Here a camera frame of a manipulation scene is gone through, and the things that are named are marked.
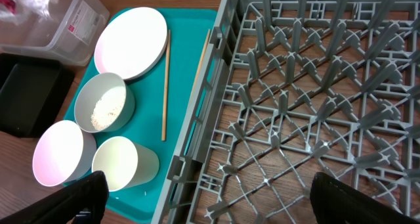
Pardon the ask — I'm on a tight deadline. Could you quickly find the teal serving tray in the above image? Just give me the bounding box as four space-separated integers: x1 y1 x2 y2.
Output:
62 7 219 224

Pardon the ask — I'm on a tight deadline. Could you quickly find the clear plastic waste bin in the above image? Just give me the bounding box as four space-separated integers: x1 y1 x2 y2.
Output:
1 0 110 66

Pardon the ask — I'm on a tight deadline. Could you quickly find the grey bowl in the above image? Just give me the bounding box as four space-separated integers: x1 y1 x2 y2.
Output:
74 73 136 133

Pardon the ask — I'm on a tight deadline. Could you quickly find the small white plate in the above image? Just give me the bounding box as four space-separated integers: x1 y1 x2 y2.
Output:
32 120 96 187

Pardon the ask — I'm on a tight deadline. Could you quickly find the white cup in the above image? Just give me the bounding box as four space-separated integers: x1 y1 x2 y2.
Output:
91 136 159 192

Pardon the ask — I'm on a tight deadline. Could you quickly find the right wooden chopstick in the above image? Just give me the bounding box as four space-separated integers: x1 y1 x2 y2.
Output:
190 30 211 97

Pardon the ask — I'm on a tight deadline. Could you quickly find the grey dishwasher rack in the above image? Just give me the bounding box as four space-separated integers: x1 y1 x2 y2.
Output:
152 0 419 223

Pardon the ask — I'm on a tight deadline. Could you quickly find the wooden chopstick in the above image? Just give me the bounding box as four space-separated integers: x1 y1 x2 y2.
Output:
161 30 171 141
190 30 211 97

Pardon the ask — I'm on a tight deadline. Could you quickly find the black food waste tray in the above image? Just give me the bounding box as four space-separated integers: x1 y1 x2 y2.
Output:
1 53 75 138

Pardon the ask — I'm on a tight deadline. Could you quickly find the pile of white rice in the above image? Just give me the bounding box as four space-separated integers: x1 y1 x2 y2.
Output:
91 86 126 131

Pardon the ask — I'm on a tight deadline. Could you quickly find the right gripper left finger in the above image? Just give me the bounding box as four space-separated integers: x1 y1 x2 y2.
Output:
1 171 109 224

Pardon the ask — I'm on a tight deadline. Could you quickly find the large white plate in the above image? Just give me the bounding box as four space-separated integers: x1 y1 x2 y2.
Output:
94 7 168 80

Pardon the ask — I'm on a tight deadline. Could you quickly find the left wooden chopstick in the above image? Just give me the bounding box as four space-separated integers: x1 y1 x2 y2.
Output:
161 30 171 141

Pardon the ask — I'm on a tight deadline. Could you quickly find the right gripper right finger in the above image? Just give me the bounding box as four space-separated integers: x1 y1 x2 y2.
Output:
310 172 418 224

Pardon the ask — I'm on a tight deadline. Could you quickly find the red snack wrapper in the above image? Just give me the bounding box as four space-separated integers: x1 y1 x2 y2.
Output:
1 0 16 14

